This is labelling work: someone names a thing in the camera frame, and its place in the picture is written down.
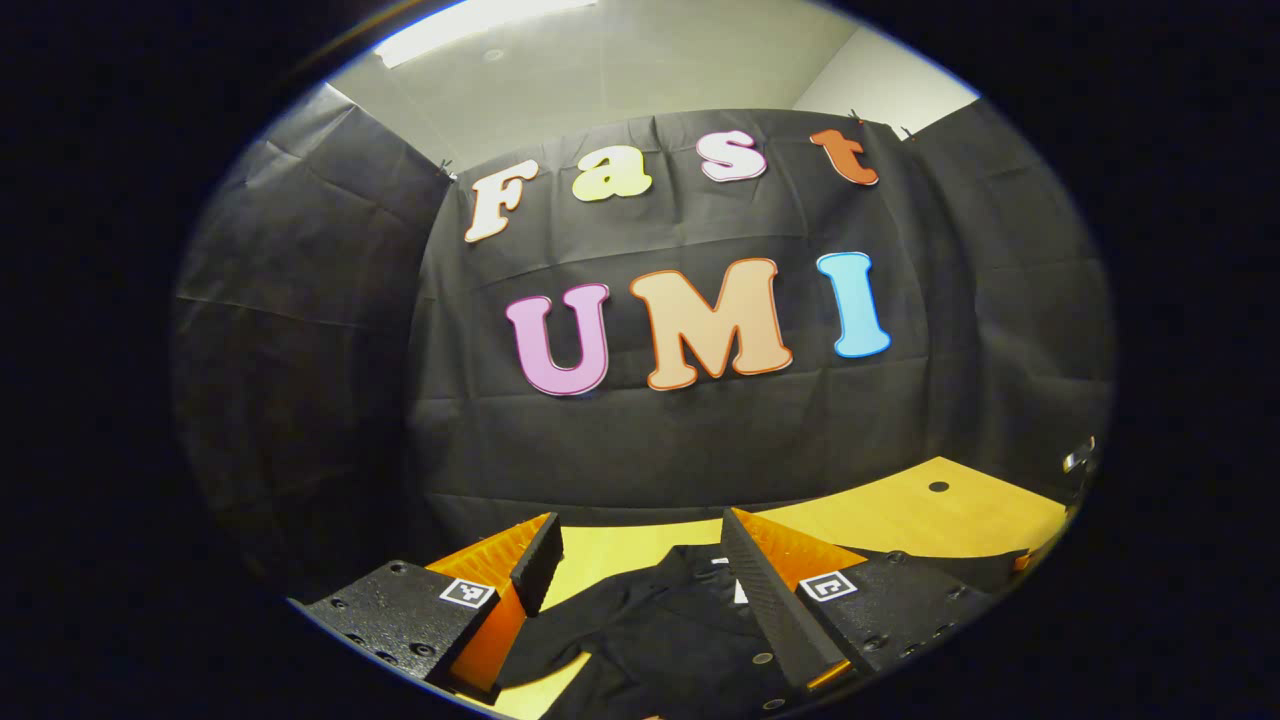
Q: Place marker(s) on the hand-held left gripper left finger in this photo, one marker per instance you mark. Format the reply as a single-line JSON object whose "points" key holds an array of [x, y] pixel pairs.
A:
{"points": [[538, 565]]}

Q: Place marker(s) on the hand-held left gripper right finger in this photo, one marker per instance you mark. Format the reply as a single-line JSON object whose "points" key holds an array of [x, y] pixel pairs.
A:
{"points": [[770, 600]]}

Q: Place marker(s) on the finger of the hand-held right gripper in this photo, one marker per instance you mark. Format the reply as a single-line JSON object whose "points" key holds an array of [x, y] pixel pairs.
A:
{"points": [[1023, 561], [1078, 457]]}

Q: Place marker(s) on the black buttoned garment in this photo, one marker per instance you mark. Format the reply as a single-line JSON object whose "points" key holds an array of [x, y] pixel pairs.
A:
{"points": [[660, 640]]}

